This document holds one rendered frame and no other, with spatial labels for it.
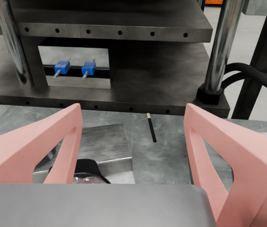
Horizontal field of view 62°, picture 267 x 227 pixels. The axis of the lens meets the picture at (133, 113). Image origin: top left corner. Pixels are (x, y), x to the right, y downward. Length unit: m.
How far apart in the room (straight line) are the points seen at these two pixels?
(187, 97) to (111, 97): 0.30
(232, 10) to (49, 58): 0.66
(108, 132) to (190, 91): 0.50
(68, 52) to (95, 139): 0.47
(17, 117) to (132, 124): 0.39
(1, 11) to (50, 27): 0.15
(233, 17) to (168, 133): 0.40
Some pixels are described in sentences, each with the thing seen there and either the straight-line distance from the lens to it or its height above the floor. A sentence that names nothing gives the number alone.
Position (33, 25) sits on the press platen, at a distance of 0.94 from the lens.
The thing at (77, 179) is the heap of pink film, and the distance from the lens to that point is 0.48.
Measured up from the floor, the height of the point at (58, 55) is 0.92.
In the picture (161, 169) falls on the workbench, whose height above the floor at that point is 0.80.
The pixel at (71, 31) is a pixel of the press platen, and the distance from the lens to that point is 0.89.
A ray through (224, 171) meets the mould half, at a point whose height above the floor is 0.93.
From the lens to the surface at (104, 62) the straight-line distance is 0.89.
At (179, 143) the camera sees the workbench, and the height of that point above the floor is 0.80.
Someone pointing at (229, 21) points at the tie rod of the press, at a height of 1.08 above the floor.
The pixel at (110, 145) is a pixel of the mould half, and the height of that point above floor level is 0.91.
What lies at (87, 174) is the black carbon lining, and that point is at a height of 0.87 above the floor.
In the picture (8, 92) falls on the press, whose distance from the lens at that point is 1.04.
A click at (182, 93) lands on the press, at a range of 0.93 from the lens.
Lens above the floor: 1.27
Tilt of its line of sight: 38 degrees down
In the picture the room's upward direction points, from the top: straight up
